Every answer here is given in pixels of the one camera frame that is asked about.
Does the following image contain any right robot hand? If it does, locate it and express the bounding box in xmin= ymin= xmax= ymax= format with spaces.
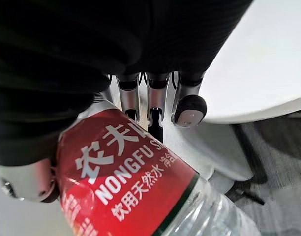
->
xmin=0 ymin=0 xmax=255 ymax=204

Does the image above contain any clear water bottle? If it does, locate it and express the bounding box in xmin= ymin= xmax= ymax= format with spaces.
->
xmin=51 ymin=92 xmax=242 ymax=236

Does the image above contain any white round tea table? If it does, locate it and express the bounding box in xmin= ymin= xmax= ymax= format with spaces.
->
xmin=162 ymin=0 xmax=301 ymax=183

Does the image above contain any black metal frame leg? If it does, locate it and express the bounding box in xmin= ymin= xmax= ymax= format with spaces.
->
xmin=228 ymin=122 xmax=268 ymax=206

